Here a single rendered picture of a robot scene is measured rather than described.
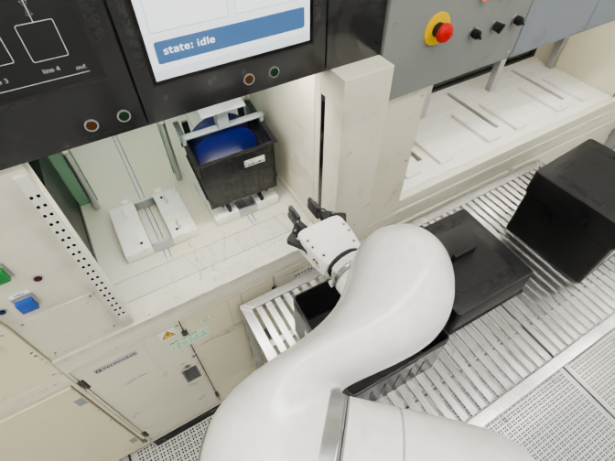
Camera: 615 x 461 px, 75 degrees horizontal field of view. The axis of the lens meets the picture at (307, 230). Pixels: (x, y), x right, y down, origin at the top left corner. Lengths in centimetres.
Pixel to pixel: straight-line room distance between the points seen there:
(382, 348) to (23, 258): 73
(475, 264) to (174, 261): 86
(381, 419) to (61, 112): 61
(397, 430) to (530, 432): 181
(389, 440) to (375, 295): 9
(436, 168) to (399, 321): 122
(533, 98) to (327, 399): 182
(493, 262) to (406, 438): 103
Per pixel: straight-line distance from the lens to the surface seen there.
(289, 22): 77
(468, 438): 29
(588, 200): 135
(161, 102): 73
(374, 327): 28
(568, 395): 221
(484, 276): 123
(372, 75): 86
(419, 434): 28
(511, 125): 178
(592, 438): 219
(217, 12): 71
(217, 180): 114
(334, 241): 76
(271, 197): 128
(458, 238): 129
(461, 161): 154
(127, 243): 126
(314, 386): 28
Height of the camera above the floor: 181
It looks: 50 degrees down
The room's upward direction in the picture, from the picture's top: straight up
